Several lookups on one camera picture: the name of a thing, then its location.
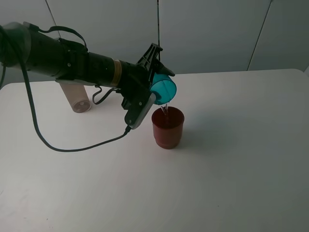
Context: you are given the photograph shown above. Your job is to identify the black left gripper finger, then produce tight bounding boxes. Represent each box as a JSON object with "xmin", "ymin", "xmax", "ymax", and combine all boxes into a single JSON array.
[{"xmin": 136, "ymin": 43, "xmax": 163, "ymax": 73}]

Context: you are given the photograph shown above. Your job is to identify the black camera cable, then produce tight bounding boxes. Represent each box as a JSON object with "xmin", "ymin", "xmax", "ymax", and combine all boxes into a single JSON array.
[{"xmin": 0, "ymin": 26, "xmax": 132, "ymax": 153}]

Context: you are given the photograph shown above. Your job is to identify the red plastic cup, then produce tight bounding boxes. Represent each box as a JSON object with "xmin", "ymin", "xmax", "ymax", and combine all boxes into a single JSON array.
[{"xmin": 152, "ymin": 106, "xmax": 184, "ymax": 149}]

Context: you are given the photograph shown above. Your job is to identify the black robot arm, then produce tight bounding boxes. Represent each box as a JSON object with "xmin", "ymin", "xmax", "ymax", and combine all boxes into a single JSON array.
[{"xmin": 0, "ymin": 22, "xmax": 175, "ymax": 109}]

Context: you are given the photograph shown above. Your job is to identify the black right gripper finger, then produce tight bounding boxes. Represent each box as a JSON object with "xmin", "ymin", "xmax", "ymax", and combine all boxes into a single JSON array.
[{"xmin": 155, "ymin": 61, "xmax": 175, "ymax": 77}]

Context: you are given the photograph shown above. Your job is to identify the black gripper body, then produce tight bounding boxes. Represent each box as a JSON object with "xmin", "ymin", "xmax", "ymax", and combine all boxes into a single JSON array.
[{"xmin": 118, "ymin": 61, "xmax": 151, "ymax": 110}]

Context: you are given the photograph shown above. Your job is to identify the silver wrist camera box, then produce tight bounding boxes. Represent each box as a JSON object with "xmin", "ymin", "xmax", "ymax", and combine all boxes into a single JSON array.
[{"xmin": 125, "ymin": 92, "xmax": 156, "ymax": 130}]

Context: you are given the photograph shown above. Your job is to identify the clear plastic water bottle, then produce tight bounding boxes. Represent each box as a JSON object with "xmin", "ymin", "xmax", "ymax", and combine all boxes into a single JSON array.
[{"xmin": 60, "ymin": 84, "xmax": 91, "ymax": 113}]

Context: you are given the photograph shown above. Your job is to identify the teal translucent plastic cup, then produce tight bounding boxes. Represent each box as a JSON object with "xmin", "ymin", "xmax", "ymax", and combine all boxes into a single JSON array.
[{"xmin": 150, "ymin": 73, "xmax": 177, "ymax": 105}]

